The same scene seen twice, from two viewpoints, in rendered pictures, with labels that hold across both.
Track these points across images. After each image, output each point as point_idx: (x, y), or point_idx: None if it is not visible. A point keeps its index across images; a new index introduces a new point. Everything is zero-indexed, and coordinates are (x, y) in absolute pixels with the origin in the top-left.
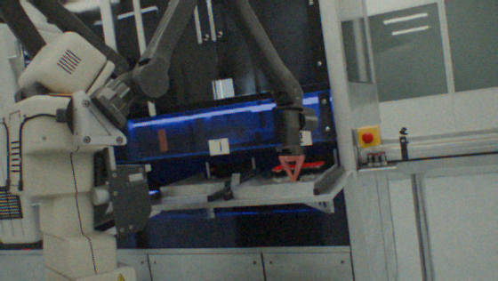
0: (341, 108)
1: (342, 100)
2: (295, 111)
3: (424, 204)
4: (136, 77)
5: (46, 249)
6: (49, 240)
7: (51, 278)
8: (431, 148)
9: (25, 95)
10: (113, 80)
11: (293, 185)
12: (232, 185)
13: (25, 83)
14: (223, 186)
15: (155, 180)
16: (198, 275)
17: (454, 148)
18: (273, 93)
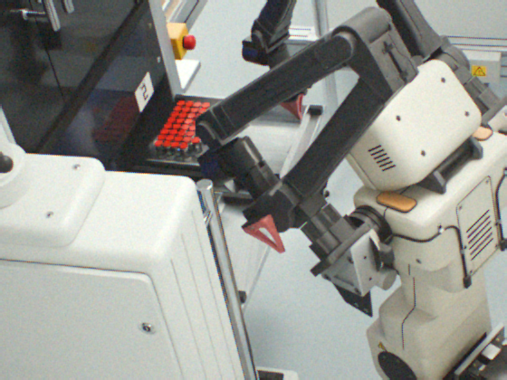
0: (161, 22)
1: (160, 11)
2: (283, 42)
3: None
4: (466, 65)
5: (437, 331)
6: (443, 314)
7: (444, 352)
8: (177, 21)
9: (454, 168)
10: (473, 80)
11: (302, 122)
12: (229, 186)
13: (444, 158)
14: (223, 197)
15: None
16: None
17: (186, 7)
18: (274, 34)
